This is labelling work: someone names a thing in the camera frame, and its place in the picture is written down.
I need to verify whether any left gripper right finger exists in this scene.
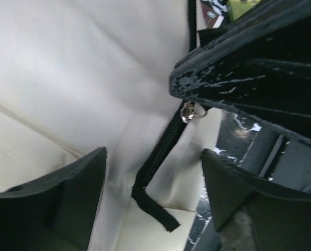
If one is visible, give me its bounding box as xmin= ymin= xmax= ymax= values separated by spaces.
xmin=201 ymin=149 xmax=311 ymax=250

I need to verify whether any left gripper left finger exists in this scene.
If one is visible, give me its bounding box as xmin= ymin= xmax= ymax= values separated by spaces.
xmin=0 ymin=147 xmax=107 ymax=250

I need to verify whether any landscape cover thin book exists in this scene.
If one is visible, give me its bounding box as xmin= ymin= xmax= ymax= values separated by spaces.
xmin=227 ymin=0 xmax=276 ymax=21

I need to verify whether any cream canvas student bag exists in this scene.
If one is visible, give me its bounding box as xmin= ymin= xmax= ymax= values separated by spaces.
xmin=0 ymin=1 xmax=221 ymax=250

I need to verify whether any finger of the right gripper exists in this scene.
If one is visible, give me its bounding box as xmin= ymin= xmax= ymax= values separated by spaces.
xmin=169 ymin=1 xmax=311 ymax=145

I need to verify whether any yellow cover paperback book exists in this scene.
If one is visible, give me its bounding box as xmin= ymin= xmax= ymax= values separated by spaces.
xmin=201 ymin=0 xmax=230 ymax=29

